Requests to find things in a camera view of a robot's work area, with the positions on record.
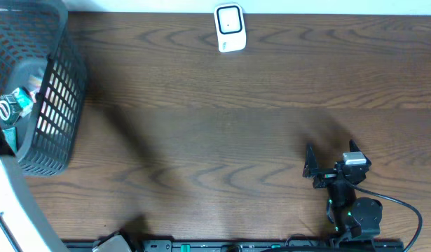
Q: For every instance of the yellow snack bag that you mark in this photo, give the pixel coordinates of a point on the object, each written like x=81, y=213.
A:
x=35, y=82

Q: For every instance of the teal wet wipes pack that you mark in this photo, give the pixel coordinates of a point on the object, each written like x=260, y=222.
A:
x=11, y=138

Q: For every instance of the grey plastic mesh basket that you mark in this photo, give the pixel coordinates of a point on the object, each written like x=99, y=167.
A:
x=34, y=34

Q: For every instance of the black mounting rail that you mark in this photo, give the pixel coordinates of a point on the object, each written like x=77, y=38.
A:
x=297, y=244

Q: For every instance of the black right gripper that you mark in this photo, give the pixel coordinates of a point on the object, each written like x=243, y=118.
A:
x=311, y=166

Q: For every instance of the white barcode scanner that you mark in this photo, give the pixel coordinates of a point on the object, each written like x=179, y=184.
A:
x=230, y=27

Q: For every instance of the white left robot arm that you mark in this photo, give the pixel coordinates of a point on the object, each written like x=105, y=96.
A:
x=23, y=226

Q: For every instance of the dark green snack pack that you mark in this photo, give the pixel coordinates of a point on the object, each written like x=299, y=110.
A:
x=10, y=109

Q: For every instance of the green Kleenex tissue pack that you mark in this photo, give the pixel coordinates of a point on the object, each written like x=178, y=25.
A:
x=24, y=100

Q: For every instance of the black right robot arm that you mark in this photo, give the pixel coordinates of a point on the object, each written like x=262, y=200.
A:
x=355, y=219

